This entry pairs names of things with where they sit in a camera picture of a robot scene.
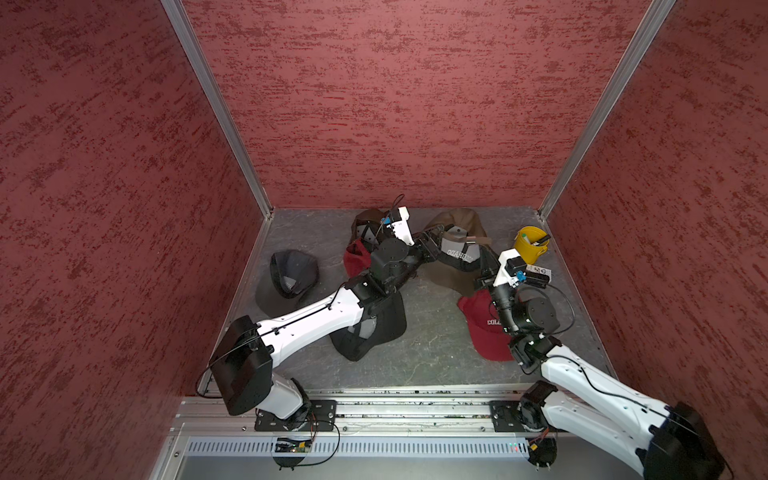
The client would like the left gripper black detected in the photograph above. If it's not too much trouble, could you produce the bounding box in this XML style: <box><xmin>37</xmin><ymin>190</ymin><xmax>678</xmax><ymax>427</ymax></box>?
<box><xmin>386</xmin><ymin>222</ymin><xmax>444</xmax><ymax>293</ymax></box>

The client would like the red cap with white logo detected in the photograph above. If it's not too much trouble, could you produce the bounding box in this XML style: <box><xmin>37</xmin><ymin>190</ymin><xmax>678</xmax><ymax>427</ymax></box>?
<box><xmin>457</xmin><ymin>290</ymin><xmax>514</xmax><ymax>362</ymax></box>

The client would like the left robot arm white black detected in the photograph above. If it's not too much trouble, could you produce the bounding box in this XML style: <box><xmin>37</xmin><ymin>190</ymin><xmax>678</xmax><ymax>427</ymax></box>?
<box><xmin>208</xmin><ymin>232</ymin><xmax>439</xmax><ymax>423</ymax></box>

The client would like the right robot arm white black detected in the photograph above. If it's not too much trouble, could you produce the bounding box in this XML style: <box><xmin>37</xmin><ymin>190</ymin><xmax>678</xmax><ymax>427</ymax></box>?
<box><xmin>475</xmin><ymin>246</ymin><xmax>732</xmax><ymax>479</ymax></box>

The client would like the dark brown cap back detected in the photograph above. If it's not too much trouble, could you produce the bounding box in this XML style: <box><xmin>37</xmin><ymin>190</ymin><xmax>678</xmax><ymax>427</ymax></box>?
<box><xmin>350</xmin><ymin>208</ymin><xmax>386</xmax><ymax>246</ymax></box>

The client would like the red cap back left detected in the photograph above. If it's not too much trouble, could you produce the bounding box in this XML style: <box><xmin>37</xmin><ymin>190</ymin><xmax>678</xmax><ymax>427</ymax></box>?
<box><xmin>343</xmin><ymin>238</ymin><xmax>371</xmax><ymax>278</ymax></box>

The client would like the black cap front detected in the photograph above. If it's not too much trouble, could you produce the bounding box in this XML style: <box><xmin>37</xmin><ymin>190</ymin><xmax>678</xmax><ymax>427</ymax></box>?
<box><xmin>330</xmin><ymin>293</ymin><xmax>407</xmax><ymax>362</ymax></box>

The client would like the dark grey cap left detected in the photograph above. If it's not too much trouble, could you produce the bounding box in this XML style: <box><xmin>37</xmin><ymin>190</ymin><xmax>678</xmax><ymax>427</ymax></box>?
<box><xmin>255</xmin><ymin>249</ymin><xmax>319</xmax><ymax>318</ymax></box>

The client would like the yellow plastic bucket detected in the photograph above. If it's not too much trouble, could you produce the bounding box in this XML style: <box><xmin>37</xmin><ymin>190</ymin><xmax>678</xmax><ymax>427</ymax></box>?
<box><xmin>514</xmin><ymin>226</ymin><xmax>551</xmax><ymax>265</ymax></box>

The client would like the black marker in bucket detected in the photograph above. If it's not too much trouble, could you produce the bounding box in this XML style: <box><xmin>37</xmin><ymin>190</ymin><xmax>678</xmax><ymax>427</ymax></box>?
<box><xmin>533</xmin><ymin>235</ymin><xmax>550</xmax><ymax>246</ymax></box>

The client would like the black stapler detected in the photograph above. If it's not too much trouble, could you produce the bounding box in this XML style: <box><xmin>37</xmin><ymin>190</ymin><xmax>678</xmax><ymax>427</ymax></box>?
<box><xmin>524</xmin><ymin>271</ymin><xmax>550</xmax><ymax>289</ymax></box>

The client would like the white staples box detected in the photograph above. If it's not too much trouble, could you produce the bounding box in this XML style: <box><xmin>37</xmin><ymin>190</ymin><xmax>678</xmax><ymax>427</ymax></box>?
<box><xmin>526</xmin><ymin>265</ymin><xmax>552</xmax><ymax>282</ymax></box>

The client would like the right corner aluminium profile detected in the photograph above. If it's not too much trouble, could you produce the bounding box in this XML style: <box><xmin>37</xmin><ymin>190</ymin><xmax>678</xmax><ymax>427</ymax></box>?
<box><xmin>538</xmin><ymin>0</ymin><xmax>676</xmax><ymax>222</ymax></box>

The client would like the corner aluminium profile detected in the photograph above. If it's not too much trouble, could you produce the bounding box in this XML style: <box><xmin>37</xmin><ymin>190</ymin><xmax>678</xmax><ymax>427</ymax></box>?
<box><xmin>161</xmin><ymin>0</ymin><xmax>274</xmax><ymax>221</ymax></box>
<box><xmin>538</xmin><ymin>0</ymin><xmax>676</xmax><ymax>222</ymax></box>

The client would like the left corner aluminium profile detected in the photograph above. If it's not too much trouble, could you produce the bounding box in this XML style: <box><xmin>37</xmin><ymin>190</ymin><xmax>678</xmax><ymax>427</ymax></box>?
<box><xmin>161</xmin><ymin>0</ymin><xmax>274</xmax><ymax>221</ymax></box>

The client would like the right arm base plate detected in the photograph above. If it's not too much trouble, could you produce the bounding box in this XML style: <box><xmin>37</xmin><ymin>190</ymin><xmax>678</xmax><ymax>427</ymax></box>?
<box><xmin>489</xmin><ymin>400</ymin><xmax>541</xmax><ymax>434</ymax></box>

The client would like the aluminium rail frame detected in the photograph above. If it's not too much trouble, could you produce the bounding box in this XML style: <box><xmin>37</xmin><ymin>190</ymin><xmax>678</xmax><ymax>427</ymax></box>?
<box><xmin>149</xmin><ymin>383</ymin><xmax>679</xmax><ymax>480</ymax></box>

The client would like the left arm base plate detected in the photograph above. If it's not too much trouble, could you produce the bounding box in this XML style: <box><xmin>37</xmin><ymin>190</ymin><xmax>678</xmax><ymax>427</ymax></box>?
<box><xmin>254</xmin><ymin>400</ymin><xmax>338</xmax><ymax>433</ymax></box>

